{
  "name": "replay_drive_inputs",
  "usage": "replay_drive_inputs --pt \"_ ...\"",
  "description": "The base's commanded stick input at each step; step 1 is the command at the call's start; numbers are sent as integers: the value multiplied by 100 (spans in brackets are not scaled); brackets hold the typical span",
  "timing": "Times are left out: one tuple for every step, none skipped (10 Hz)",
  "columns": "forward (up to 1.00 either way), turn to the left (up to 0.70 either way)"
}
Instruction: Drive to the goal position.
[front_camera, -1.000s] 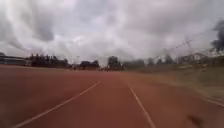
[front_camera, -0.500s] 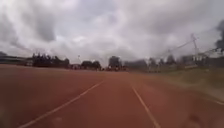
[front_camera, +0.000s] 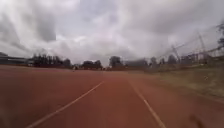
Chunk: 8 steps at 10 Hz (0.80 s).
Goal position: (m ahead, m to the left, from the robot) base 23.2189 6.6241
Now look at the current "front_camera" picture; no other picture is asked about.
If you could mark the dry grass strip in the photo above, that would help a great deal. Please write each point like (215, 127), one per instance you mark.
(200, 81)

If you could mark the dark tree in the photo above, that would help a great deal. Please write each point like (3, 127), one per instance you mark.
(221, 40)

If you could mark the red running track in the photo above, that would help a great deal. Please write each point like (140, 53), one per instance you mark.
(110, 106)

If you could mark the distant row of trees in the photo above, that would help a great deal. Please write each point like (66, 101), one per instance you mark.
(115, 62)

